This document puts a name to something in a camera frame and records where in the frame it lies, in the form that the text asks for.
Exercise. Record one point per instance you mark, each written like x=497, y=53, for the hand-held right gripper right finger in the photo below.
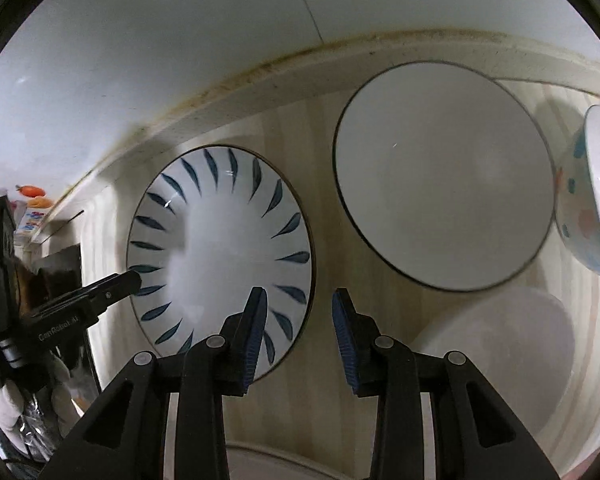
x=342, y=340

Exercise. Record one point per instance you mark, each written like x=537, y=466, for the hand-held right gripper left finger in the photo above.
x=255, y=335

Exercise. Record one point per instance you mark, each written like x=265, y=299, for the white plate with dark rim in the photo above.
x=440, y=175

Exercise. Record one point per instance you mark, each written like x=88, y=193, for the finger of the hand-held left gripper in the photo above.
x=115, y=287

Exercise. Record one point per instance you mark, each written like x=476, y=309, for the polka dot ceramic bowl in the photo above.
x=580, y=220

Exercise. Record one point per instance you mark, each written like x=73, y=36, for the white ceramic dish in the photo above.
x=290, y=467

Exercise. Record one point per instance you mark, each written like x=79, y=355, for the plain white bowl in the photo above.
x=505, y=350

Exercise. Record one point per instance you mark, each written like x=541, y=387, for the blue leaf pattern plate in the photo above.
x=220, y=240

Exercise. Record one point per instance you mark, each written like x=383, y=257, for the colourful wall stickers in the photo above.
x=30, y=192

